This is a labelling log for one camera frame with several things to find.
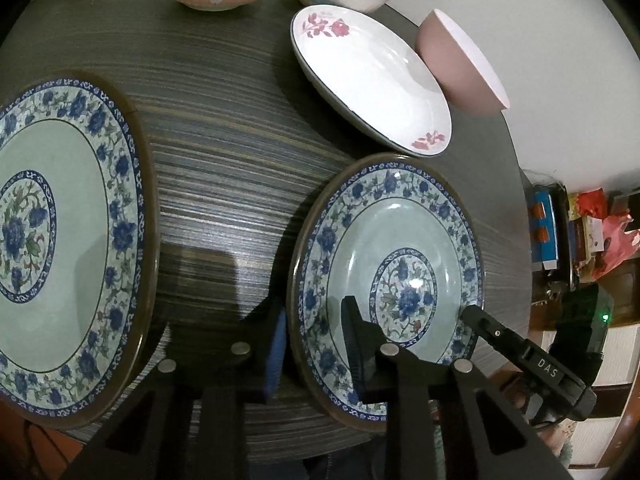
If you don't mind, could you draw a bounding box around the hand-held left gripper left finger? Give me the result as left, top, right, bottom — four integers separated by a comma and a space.
60, 296, 290, 480

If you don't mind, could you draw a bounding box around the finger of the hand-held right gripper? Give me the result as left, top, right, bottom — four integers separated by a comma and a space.
460, 304, 526, 361

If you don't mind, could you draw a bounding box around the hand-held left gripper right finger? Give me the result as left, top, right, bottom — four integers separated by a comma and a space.
341, 296, 571, 480

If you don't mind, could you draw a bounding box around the small blue floral plate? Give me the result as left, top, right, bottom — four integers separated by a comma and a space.
286, 152, 486, 432

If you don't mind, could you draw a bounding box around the pink bowl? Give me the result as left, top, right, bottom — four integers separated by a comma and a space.
416, 8, 511, 117

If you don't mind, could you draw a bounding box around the white plate with pink flowers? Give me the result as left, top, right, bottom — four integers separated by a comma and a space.
291, 4, 453, 158

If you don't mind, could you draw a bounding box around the white cabinet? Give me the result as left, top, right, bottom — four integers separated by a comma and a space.
542, 322, 640, 471

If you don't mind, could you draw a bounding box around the red plastic bag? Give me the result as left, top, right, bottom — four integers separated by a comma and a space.
572, 190, 640, 281

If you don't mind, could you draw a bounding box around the blue box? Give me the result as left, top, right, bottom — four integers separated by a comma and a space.
532, 187, 561, 268

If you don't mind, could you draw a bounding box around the large blue floral plate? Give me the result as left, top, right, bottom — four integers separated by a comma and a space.
0, 70, 161, 431

